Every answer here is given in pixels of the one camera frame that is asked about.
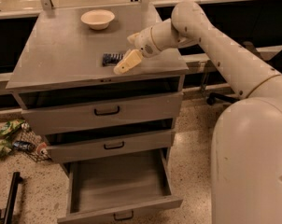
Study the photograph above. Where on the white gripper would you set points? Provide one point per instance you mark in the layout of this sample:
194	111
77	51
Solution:
145	43

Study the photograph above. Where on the blue rxbar blueberry bar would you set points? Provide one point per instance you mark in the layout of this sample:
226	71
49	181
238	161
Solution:
111	59

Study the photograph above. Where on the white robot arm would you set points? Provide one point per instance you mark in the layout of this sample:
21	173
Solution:
246	150

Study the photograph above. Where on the grey drawer cabinet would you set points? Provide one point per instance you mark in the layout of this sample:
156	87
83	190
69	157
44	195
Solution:
61	64

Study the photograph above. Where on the grey top drawer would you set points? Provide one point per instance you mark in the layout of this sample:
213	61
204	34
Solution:
80	117

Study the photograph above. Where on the grey drawer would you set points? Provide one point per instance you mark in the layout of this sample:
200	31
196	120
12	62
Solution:
105	147
118	188
80	117

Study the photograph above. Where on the grey middle drawer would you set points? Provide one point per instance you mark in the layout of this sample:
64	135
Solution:
105	147

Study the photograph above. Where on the grey bottom drawer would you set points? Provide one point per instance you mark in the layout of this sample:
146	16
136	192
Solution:
118	188

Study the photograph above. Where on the cream paper bowl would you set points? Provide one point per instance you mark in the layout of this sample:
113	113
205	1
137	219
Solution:
98	19

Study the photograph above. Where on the small red white cup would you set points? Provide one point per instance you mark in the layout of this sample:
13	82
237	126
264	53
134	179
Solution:
42	149

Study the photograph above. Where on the green chip bag upper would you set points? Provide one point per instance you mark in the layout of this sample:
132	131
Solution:
10	128

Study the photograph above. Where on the green chip bag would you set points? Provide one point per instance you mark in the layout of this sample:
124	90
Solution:
10	128
5	148

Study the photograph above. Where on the black office chair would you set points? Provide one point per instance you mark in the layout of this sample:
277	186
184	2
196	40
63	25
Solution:
268	55

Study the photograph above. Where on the blue drink can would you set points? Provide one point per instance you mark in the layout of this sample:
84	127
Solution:
23	146

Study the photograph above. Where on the green chip bag lower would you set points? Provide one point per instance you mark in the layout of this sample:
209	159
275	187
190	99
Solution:
5	148

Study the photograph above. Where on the black metal stand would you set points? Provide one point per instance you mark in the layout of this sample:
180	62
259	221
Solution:
16	180

